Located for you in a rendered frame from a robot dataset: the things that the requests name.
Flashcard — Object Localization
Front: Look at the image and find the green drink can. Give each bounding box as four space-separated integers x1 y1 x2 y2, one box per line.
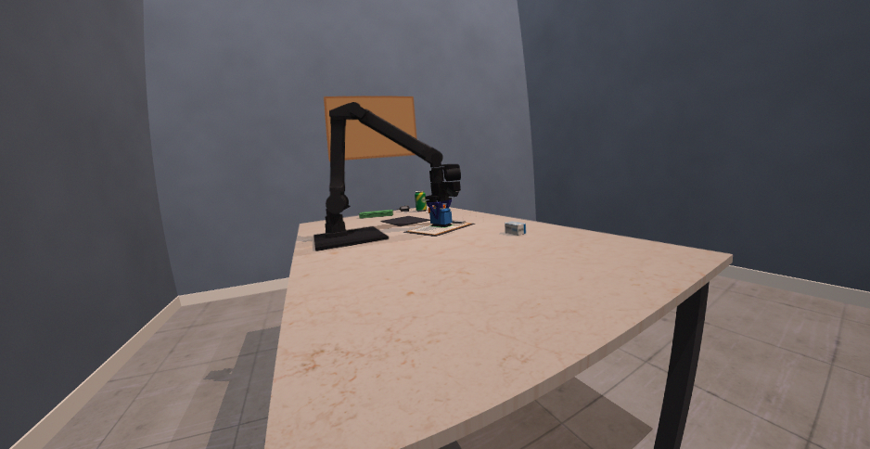
415 191 427 212

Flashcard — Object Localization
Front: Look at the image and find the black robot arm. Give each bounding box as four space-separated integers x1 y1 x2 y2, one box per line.
325 102 461 238

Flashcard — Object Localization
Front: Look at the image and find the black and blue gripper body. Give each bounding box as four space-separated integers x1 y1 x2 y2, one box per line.
425 182 452 202

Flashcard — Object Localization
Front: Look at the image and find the small white and blue box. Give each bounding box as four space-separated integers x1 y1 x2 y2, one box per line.
505 222 526 236

